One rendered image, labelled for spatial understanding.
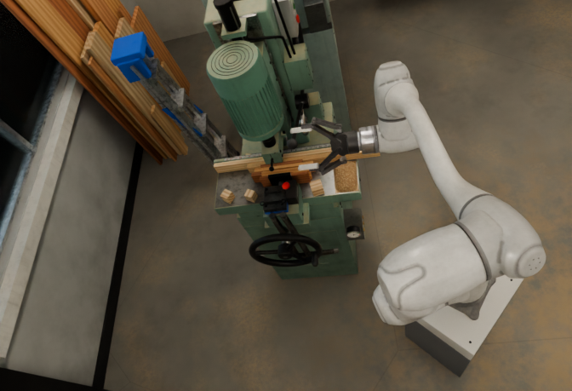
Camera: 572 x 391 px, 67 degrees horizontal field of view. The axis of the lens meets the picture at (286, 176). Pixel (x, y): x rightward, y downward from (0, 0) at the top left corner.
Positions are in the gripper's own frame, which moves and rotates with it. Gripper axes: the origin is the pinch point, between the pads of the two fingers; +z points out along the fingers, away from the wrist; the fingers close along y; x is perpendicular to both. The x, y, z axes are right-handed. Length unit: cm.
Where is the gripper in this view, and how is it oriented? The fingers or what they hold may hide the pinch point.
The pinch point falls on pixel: (298, 149)
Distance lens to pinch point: 144.9
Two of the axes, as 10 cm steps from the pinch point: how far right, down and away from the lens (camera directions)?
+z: -9.7, 1.2, 1.9
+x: -1.1, 4.7, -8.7
